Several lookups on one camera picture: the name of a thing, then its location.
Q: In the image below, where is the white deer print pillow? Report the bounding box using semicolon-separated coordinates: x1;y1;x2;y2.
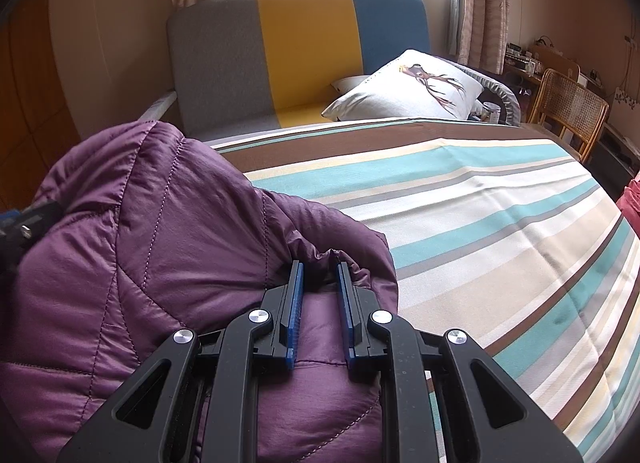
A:
321;49;485;122

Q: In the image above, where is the cluttered wooden desk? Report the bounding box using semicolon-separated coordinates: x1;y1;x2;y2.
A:
502;37;608;94

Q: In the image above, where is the rattan chair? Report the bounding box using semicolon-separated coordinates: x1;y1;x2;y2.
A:
525;68;611;164

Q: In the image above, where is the striped bed sheet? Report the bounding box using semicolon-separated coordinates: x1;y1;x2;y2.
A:
210;117;640;463

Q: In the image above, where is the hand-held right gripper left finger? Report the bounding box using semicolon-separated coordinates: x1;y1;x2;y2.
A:
56;260;305;463

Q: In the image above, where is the red cloth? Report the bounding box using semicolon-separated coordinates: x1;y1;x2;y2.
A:
616;170;640;235

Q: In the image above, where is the wooden wardrobe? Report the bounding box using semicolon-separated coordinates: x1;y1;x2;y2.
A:
0;0;82;211

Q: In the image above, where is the grey padded crib rim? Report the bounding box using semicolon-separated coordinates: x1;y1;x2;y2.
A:
462;64;522;126

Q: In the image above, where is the plain grey pillow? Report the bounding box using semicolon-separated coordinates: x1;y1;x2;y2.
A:
331;75;373;94

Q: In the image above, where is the white bed side rail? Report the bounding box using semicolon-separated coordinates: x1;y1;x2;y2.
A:
137;90;179;122

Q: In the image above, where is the purple quilted puffer jacket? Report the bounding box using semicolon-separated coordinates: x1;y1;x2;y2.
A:
0;120;400;463

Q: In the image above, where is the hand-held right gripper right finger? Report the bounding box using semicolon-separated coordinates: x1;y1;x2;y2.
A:
336;260;585;463

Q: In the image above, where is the grey yellow blue headboard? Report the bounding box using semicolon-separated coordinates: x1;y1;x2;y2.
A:
166;0;432;142

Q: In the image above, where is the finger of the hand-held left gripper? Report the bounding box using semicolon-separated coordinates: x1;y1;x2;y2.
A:
0;200;64;271

